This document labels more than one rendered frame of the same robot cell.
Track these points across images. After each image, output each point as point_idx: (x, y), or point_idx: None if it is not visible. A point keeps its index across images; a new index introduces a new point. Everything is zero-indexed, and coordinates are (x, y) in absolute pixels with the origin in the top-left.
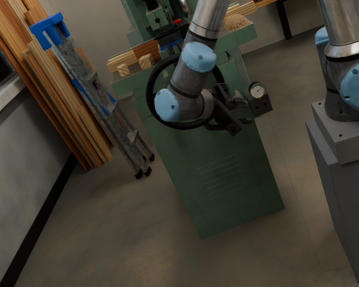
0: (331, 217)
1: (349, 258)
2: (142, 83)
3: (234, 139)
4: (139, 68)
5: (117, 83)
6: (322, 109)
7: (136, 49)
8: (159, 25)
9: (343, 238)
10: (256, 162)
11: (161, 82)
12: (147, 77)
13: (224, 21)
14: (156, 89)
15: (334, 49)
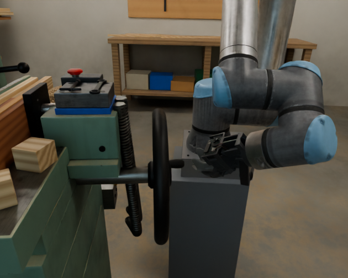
0: (174, 267)
1: (221, 273)
2: (52, 207)
3: (101, 254)
4: (13, 177)
5: (23, 228)
6: (198, 156)
7: None
8: None
9: (215, 261)
10: (108, 273)
11: (66, 193)
12: (56, 188)
13: (49, 94)
14: (63, 211)
15: None
